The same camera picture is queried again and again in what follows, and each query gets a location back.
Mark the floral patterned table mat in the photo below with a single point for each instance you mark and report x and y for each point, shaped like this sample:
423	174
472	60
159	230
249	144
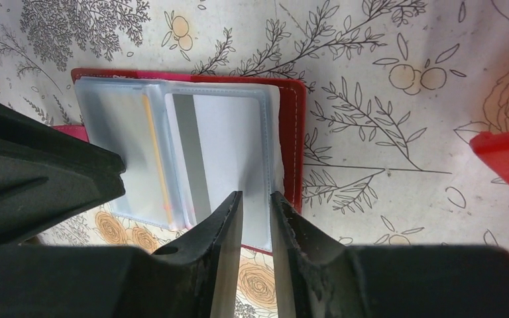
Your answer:
395	91

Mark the red leather card holder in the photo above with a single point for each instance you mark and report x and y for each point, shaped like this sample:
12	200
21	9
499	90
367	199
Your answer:
114	118

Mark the silver grey credit card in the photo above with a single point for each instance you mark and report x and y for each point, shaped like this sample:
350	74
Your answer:
219	148

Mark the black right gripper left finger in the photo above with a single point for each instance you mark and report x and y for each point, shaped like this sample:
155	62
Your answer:
199	270

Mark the yellow credit card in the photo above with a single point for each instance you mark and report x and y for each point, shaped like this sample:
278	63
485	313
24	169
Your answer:
159	166

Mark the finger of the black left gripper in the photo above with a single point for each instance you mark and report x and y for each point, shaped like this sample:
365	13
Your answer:
47	176

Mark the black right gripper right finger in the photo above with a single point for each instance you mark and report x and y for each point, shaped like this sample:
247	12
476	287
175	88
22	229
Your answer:
313	274

